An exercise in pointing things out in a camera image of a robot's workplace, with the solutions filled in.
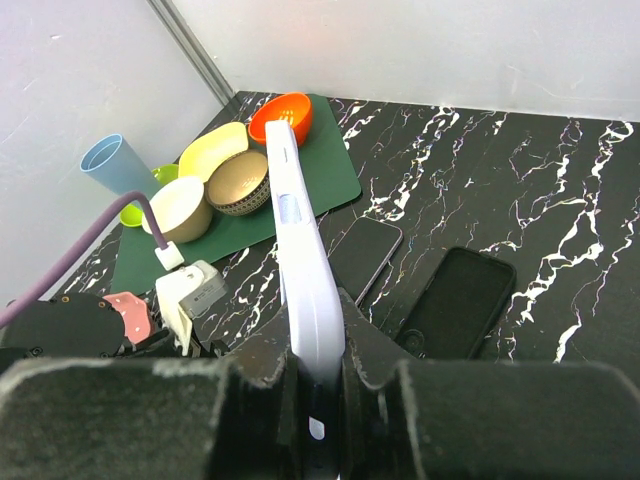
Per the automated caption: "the bronze metal bowl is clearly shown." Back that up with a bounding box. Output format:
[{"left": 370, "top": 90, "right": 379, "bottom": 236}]
[{"left": 205, "top": 150, "right": 270, "bottom": 217}]

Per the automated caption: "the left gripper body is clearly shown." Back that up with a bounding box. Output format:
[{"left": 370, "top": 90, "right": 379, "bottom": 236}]
[{"left": 115, "top": 328, "right": 230, "bottom": 359}]

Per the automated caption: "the red bowl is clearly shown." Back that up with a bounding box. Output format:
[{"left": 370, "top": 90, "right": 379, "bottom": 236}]
[{"left": 248, "top": 92, "right": 313, "bottom": 146}]

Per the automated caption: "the yellow square plate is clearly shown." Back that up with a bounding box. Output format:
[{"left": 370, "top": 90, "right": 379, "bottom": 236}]
[{"left": 178, "top": 122, "right": 249, "bottom": 183}]

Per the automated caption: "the small white bowl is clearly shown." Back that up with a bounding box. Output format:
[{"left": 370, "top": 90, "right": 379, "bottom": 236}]
[{"left": 150, "top": 176, "right": 213, "bottom": 244}]

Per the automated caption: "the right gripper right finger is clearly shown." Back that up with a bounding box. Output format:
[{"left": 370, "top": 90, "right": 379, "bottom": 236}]
[{"left": 340, "top": 294, "right": 639, "bottom": 479}]

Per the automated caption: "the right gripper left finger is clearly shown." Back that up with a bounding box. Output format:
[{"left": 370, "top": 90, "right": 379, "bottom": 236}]
[{"left": 1, "top": 314, "right": 300, "bottom": 479}]

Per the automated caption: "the blue cup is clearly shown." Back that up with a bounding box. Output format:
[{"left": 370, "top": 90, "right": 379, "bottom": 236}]
[{"left": 80, "top": 134, "right": 161, "bottom": 199}]

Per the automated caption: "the lime green plate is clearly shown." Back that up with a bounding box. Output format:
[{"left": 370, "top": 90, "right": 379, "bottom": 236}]
[{"left": 118, "top": 163, "right": 180, "bottom": 228}]

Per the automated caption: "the black phone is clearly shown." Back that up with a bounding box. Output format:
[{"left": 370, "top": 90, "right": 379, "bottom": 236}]
[{"left": 329, "top": 217, "right": 403, "bottom": 305}]

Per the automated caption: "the left aluminium frame post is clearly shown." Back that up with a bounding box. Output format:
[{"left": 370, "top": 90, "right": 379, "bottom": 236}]
[{"left": 147, "top": 0, "right": 235, "bottom": 106}]

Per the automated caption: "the pink dotted plate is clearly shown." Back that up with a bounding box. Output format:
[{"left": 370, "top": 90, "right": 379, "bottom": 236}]
[{"left": 104, "top": 292, "right": 152, "bottom": 344}]

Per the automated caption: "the dark green mat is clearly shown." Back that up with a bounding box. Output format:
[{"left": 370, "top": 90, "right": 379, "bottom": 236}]
[{"left": 111, "top": 94, "right": 362, "bottom": 294}]

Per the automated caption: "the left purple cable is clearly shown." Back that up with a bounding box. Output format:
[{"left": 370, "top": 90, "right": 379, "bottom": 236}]
[{"left": 0, "top": 190, "right": 186, "bottom": 331}]

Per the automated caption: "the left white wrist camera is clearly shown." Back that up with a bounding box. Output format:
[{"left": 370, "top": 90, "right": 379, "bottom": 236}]
[{"left": 155, "top": 260, "right": 229, "bottom": 356}]

